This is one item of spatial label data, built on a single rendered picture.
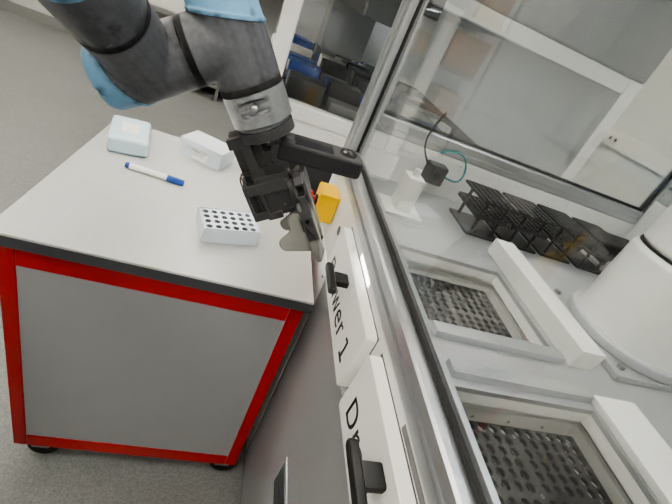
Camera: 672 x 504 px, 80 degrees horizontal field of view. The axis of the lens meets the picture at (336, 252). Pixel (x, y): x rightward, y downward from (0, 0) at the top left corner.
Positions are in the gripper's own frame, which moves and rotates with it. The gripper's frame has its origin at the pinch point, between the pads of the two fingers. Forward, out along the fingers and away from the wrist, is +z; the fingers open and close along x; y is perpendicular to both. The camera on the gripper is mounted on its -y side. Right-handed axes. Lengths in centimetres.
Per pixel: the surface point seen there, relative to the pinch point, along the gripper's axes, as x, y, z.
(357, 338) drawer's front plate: 12.3, -2.3, 8.4
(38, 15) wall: -423, 244, -62
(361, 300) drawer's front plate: 6.8, -4.0, 6.7
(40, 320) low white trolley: -11, 59, 8
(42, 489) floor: -5, 89, 55
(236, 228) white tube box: -25.5, 19.6, 7.0
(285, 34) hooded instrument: -80, 0, -21
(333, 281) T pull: 1.6, -0.3, 6.0
